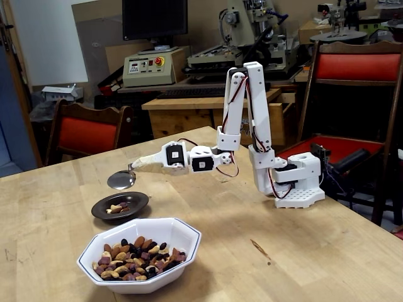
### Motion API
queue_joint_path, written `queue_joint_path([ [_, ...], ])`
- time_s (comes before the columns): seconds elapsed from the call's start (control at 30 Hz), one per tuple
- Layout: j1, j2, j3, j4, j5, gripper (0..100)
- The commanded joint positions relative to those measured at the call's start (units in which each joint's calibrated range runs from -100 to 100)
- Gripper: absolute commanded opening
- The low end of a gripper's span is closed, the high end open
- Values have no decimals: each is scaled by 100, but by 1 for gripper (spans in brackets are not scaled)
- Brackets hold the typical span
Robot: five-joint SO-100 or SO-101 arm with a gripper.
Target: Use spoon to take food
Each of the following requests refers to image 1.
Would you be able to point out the beige control box red button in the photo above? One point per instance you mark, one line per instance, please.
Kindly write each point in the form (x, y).
(148, 75)

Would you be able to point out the robot circuit board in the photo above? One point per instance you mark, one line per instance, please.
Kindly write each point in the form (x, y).
(321, 152)

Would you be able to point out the small wooden chair red cushion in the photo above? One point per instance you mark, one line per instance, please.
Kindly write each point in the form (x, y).
(88, 133)

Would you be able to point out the large wooden chair red cushion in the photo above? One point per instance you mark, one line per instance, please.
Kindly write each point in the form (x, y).
(355, 66)

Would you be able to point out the white octagonal bowl blue rim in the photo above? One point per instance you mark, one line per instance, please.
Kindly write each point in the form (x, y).
(176, 229)

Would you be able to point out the grey fibreboard panel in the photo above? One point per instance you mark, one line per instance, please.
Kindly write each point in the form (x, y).
(94, 37)

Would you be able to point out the white model house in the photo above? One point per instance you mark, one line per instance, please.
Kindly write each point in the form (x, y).
(60, 92)

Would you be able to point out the beige masking tape wrap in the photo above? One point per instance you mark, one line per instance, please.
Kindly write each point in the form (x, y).
(148, 163)

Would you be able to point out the bent metal spoon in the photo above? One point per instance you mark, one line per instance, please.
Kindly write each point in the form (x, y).
(121, 181)

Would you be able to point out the round table scroll saw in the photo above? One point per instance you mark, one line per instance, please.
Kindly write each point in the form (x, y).
(340, 36)

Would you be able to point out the blue door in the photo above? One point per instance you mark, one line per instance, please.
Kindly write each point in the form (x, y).
(12, 126)

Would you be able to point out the scooped nuts portion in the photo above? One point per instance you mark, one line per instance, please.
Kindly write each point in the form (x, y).
(116, 209)

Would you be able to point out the brown cardboard box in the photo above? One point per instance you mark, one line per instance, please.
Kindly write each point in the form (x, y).
(307, 31)

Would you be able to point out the red fabric item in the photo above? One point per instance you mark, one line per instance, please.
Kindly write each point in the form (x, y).
(399, 232)

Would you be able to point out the dark brown saucer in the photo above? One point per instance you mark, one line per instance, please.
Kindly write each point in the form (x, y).
(135, 201)

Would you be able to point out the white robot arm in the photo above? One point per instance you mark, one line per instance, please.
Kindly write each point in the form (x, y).
(307, 170)

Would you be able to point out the black computer monitor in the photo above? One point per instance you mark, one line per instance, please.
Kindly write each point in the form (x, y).
(154, 19)

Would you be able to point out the wooden workbench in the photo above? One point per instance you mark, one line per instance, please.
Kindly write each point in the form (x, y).
(176, 116)

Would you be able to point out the mixed nuts and raisins pile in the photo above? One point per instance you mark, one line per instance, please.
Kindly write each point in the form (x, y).
(138, 261)

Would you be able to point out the beige milling machine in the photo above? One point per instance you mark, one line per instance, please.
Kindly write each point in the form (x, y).
(242, 19)

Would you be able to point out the black keyboard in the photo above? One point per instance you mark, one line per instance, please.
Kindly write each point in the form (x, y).
(195, 92)

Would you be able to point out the black cylinder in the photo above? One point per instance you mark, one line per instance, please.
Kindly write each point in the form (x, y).
(352, 160)

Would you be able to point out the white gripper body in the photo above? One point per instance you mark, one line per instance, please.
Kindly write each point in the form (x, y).
(172, 156)

